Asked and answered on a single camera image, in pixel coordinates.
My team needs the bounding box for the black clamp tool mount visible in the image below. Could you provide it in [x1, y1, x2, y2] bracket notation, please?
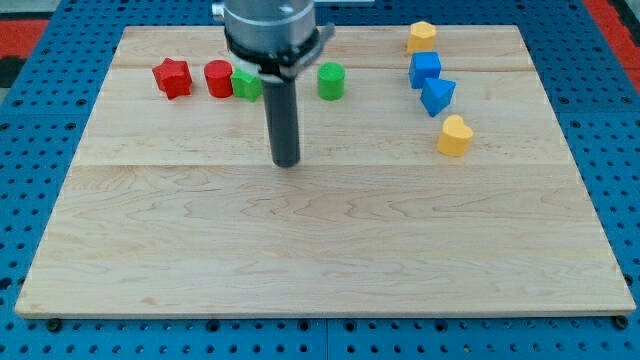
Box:
[224, 23, 335, 83]

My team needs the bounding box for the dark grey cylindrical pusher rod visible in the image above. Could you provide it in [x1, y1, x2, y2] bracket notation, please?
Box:
[262, 81, 300, 168]

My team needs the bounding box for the yellow heart block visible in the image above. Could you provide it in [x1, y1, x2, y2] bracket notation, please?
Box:
[436, 114, 474, 157]

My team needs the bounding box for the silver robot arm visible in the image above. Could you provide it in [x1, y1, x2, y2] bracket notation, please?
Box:
[211, 0, 335, 168]

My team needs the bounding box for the blue triangle block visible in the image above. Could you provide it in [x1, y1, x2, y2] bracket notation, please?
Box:
[420, 78, 456, 117]

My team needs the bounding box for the green star block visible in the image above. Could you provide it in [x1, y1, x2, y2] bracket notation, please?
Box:
[231, 68, 263, 102]

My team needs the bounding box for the green cylinder block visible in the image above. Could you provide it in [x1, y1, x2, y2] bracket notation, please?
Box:
[317, 62, 346, 101]

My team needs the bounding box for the red cylinder block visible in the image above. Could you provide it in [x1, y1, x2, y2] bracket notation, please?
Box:
[204, 60, 233, 98]

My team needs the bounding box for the red star block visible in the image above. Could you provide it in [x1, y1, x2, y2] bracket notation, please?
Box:
[152, 58, 192, 100]

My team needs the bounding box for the blue cube block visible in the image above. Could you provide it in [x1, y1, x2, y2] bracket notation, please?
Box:
[408, 51, 442, 89]

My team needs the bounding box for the yellow hexagon block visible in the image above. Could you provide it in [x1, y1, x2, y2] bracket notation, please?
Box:
[407, 21, 437, 54]

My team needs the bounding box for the light wooden board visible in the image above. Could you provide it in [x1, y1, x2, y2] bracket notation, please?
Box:
[15, 25, 636, 319]

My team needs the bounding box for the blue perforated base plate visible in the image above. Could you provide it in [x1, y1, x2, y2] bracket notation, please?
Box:
[1, 0, 639, 359]

